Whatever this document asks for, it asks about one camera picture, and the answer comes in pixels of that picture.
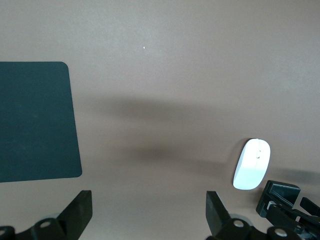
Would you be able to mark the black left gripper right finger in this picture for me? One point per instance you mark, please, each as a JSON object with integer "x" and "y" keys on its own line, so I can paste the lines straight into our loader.
{"x": 220, "y": 220}

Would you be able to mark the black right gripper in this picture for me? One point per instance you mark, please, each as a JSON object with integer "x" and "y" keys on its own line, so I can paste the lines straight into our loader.
{"x": 305, "y": 225}

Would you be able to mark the white computer mouse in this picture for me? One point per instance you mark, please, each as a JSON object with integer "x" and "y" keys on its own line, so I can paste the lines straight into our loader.
{"x": 251, "y": 165}

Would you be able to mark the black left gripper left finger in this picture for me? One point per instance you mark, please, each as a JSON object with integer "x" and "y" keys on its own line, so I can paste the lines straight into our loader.
{"x": 75, "y": 215}

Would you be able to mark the black mouse pad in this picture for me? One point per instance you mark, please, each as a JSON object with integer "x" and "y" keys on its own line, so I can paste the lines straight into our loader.
{"x": 35, "y": 120}

